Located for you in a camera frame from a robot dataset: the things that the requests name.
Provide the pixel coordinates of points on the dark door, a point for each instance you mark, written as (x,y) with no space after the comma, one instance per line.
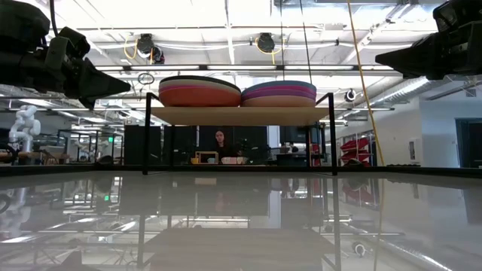
(470,143)

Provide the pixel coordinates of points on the purple plate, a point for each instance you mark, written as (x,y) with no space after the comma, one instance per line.
(278,89)

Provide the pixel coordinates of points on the salmon pink plate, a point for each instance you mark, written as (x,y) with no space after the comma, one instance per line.
(278,102)

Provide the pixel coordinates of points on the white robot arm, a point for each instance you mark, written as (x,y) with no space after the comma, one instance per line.
(24,126)

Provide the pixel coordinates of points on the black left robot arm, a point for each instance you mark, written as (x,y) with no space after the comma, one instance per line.
(19,22)

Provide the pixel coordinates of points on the red plate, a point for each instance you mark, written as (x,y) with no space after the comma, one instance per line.
(199,99)

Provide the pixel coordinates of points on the black partition wall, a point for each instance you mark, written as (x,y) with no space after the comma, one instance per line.
(135,145)

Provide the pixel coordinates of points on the white bowls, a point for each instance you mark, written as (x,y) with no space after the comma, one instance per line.
(231,160)

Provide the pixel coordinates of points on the round ceiling device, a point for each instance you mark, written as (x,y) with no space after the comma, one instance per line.
(350,95)

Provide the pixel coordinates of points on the black metal table frame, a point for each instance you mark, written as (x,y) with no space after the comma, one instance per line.
(75,169)

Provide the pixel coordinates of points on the wooden shelf with black legs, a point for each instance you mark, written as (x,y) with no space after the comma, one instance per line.
(241,116)

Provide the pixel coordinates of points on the person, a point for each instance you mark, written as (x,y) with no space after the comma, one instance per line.
(223,145)

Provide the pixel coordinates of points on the black plate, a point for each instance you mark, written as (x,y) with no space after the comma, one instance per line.
(199,77)

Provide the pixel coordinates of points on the small wooden frame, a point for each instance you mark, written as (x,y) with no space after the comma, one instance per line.
(196,157)

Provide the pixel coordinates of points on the magenta plate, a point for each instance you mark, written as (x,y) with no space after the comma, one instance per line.
(196,88)

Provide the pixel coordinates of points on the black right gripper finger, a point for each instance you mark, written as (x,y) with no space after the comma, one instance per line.
(421,58)

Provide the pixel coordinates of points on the yellow cup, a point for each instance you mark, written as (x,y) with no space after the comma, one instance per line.
(194,160)

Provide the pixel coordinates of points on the red storage bin rack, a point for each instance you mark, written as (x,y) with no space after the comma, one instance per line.
(356,148)

